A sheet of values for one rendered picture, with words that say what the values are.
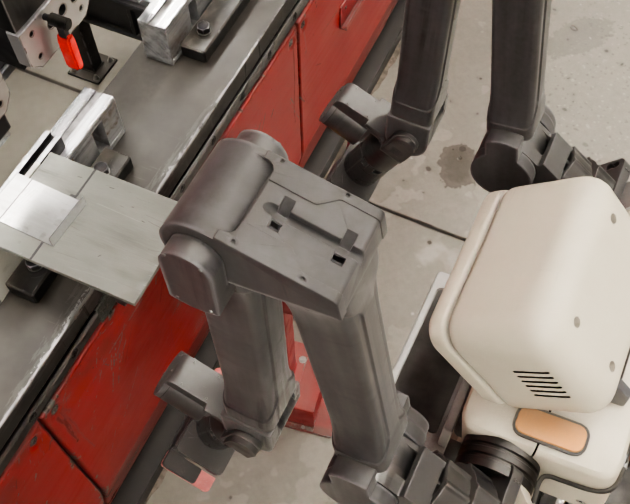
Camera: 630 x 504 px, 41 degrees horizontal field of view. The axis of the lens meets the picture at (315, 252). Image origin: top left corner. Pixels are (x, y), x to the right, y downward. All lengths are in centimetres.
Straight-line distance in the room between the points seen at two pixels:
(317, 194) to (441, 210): 196
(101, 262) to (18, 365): 22
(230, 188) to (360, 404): 24
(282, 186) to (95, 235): 78
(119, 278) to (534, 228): 64
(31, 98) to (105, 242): 165
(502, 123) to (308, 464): 133
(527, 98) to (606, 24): 215
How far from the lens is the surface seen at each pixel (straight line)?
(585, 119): 280
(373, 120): 111
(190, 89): 161
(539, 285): 79
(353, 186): 120
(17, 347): 138
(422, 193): 252
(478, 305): 82
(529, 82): 95
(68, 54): 127
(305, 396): 208
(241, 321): 65
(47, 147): 141
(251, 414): 83
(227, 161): 55
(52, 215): 133
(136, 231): 128
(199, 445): 104
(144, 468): 214
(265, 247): 51
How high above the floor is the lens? 206
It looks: 59 degrees down
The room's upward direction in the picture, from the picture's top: 1 degrees counter-clockwise
